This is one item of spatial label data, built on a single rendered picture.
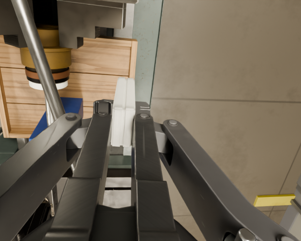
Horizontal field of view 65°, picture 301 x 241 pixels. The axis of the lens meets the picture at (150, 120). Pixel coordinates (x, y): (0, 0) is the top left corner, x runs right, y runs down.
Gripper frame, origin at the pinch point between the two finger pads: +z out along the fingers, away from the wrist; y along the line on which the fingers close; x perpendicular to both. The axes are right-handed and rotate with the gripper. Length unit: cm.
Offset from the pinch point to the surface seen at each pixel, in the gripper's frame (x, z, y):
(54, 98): -1.0, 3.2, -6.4
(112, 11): 5.8, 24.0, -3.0
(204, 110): -60, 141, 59
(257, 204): -156, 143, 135
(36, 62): 2.0, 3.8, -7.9
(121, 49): -4.5, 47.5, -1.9
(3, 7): 4.8, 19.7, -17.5
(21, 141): -36, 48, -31
